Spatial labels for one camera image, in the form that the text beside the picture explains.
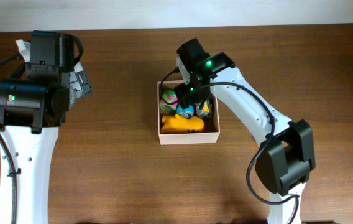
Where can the yellow squishy airplane toy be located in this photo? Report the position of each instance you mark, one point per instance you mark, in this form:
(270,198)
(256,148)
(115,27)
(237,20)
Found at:
(180,125)

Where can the blue ball toy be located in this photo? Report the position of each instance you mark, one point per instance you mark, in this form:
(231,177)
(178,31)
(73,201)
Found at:
(185,112)

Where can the colourful puzzle cube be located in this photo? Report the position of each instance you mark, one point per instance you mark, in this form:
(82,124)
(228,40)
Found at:
(168,96)

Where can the pink cardboard box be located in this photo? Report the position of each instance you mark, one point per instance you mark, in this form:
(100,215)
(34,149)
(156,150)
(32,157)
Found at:
(210,135)

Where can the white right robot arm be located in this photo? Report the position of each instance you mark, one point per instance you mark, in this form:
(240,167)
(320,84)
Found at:
(279,170)

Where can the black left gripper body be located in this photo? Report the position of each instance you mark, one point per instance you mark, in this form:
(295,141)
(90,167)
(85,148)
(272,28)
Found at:
(44,69)

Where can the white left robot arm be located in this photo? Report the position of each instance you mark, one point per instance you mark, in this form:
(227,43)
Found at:
(34,101)

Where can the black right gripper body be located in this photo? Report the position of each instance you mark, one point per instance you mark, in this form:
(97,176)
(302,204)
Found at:
(186,99)

